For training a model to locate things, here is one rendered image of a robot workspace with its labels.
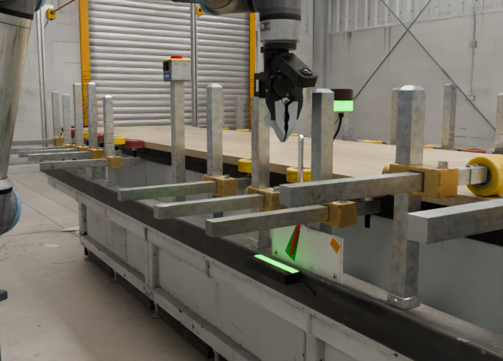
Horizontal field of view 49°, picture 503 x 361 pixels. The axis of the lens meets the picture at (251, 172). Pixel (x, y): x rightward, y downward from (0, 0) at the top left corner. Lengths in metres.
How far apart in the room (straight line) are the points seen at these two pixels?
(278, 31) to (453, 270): 0.63
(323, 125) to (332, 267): 0.31
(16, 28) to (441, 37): 8.76
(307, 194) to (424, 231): 0.25
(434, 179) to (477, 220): 0.30
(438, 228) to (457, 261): 0.63
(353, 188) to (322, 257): 0.37
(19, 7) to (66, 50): 7.67
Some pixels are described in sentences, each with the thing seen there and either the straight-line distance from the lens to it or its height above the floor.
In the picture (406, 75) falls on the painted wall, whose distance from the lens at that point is 10.24.
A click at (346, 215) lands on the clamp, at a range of 1.18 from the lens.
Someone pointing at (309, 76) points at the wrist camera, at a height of 1.13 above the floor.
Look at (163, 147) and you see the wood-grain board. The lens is 2.37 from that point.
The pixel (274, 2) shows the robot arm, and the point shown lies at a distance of 1.20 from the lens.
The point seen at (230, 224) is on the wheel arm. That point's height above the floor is 0.85.
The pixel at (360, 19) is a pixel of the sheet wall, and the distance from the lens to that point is 11.13.
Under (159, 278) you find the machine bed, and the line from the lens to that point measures 2.80.
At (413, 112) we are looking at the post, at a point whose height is 1.07.
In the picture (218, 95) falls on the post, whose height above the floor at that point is 1.10.
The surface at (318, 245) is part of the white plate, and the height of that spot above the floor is 0.77.
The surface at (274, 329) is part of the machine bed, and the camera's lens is 1.95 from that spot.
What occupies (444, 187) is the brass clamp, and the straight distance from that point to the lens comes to 0.99.
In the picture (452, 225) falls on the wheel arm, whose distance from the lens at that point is 0.66.
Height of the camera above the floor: 1.09
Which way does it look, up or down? 7 degrees down
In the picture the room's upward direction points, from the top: straight up
